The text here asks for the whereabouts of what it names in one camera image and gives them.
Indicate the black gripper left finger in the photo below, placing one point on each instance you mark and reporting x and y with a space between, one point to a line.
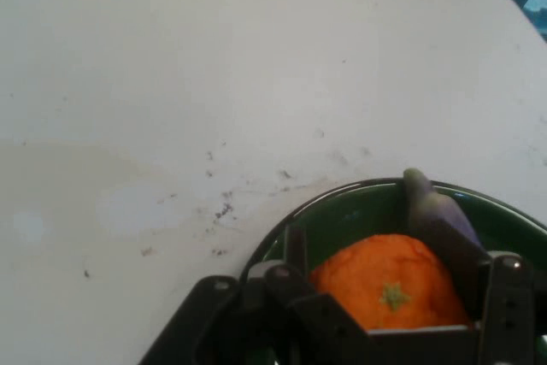
299 305

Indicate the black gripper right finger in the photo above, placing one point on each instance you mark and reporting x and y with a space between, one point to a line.
504 309

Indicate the orange toy fruit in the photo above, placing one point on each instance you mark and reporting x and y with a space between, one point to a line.
384 271

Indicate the green round plate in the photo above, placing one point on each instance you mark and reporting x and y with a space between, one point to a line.
354 215

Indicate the purple toy eggplant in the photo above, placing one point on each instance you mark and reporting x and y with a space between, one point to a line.
436 207

